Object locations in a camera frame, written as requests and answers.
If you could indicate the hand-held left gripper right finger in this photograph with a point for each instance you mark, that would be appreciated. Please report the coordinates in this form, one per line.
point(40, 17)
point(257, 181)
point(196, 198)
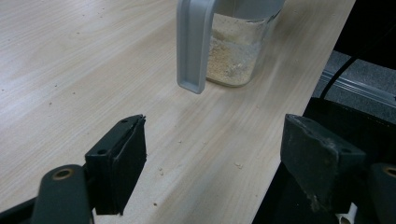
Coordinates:
point(314, 158)

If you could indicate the dark cloth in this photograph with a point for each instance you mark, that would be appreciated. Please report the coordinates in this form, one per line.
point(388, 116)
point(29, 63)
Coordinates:
point(367, 124)

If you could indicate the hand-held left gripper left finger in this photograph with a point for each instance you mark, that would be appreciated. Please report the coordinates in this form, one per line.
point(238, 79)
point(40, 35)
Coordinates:
point(120, 161)

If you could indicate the aluminium floor rail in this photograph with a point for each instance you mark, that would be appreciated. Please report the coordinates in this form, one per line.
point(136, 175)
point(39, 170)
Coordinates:
point(361, 88)

